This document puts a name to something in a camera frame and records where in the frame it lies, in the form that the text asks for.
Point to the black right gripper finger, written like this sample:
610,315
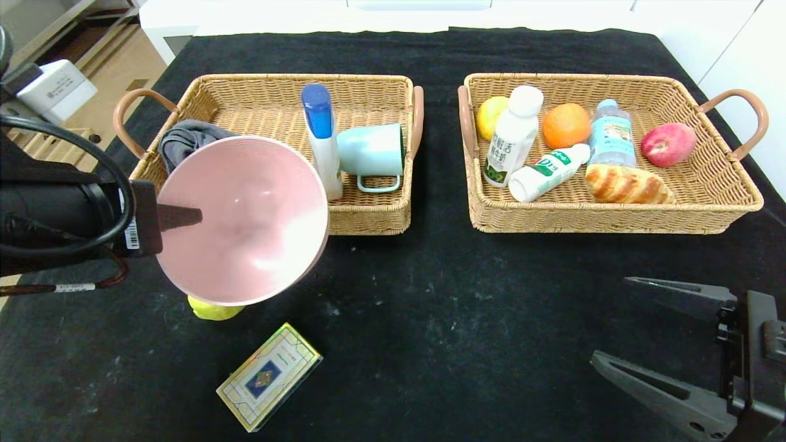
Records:
700,298
706,420

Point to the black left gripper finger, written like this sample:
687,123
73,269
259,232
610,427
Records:
178,218

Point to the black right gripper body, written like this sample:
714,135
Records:
746,356

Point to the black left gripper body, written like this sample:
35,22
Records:
142,219

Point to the pink bowl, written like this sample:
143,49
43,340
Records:
258,221

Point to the croissant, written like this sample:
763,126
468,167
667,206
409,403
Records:
626,185

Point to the clear water bottle blue cap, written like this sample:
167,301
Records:
612,138

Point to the small white foil-lid drink bottle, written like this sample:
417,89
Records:
546,175

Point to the grey towel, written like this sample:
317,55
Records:
190,135

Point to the large yellow lemon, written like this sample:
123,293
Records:
212,312

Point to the wooden rack on wheels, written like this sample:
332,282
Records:
49,147

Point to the red peach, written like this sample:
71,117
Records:
668,145

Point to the white bottle with blue cap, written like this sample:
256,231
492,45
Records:
325,159

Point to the gold and blue card box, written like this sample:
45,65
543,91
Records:
270,377

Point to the white furniture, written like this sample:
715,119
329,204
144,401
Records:
178,24

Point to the mint green mug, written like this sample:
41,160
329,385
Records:
368,150

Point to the grey shelf unit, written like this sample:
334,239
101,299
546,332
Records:
55,31

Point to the orange fruit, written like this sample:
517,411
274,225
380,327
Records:
566,126

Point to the tall white milk bottle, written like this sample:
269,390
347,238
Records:
509,144

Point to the small yellow lemon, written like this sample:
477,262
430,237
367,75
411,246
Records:
489,118

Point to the black table cloth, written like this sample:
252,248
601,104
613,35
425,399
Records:
430,368

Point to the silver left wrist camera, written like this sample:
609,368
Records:
58,92

